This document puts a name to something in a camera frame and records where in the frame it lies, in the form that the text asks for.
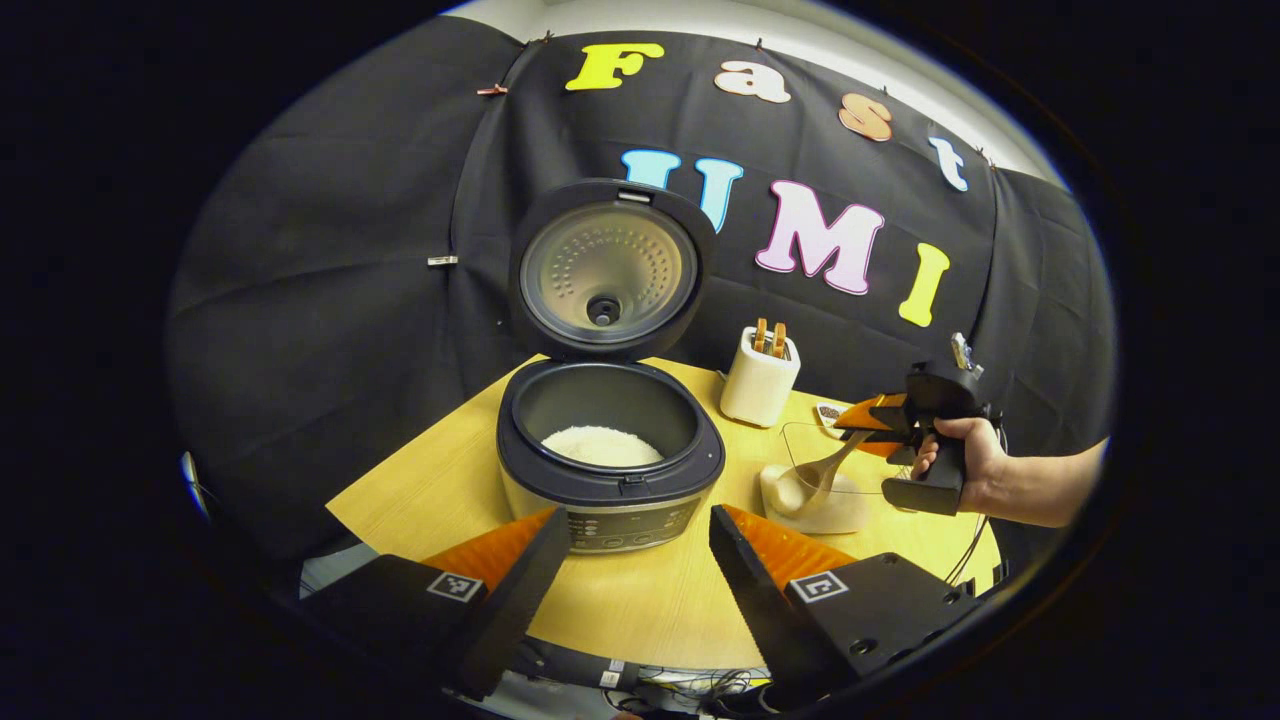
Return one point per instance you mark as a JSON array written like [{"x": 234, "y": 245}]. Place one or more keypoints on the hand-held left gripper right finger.
[{"x": 760, "y": 610}]

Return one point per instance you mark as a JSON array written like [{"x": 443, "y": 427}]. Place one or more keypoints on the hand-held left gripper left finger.
[{"x": 515, "y": 610}]

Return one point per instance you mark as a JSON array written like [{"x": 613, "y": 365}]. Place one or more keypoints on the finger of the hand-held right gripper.
[
  {"x": 875, "y": 412},
  {"x": 885, "y": 446}
]

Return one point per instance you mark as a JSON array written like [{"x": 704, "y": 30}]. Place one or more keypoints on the wooden spoon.
[{"x": 825, "y": 480}]

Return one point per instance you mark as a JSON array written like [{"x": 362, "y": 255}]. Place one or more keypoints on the clear container of white rice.
[{"x": 840, "y": 510}]

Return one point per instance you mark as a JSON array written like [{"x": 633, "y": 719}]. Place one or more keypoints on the dark grey rice cooker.
[{"x": 610, "y": 500}]

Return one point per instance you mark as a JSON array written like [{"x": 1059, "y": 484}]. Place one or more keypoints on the white rice mound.
[{"x": 600, "y": 447}]

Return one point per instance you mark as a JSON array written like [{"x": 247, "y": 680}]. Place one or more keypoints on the white divided bean dish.
[{"x": 828, "y": 412}]

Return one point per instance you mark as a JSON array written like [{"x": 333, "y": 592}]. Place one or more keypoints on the white toaster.
[{"x": 758, "y": 390}]

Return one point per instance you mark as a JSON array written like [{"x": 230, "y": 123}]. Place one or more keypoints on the bread slice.
[
  {"x": 778, "y": 340},
  {"x": 760, "y": 335}
]

